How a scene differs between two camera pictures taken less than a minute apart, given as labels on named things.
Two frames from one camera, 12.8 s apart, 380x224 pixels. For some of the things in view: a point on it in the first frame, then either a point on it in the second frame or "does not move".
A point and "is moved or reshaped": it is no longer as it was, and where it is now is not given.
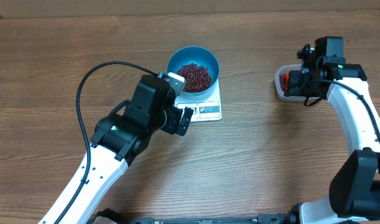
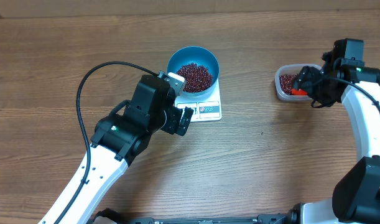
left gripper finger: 185,121 does not move
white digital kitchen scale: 206,107 does not move
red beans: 197,78 does not move
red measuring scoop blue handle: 287,92 is moved or reshaped
